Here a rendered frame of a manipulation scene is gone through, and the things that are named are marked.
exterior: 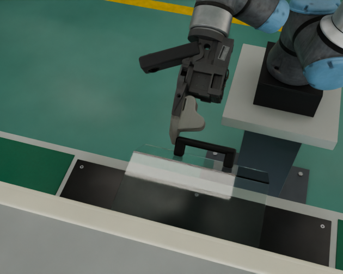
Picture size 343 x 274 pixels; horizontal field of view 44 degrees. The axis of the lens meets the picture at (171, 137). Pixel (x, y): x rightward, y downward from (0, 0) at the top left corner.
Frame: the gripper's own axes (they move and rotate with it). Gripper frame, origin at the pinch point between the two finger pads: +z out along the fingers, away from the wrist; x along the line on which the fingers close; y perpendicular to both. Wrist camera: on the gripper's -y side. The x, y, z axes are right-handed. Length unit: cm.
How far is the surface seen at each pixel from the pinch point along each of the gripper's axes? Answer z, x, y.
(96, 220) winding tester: 12.2, -37.7, 1.0
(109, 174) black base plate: 10.6, 26.8, -17.4
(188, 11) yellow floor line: -94, 177, -37
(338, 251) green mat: 14.9, 26.5, 39.6
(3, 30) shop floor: -52, 153, -139
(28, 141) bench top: 7, 31, -43
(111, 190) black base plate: 14.0, 24.9, -15.2
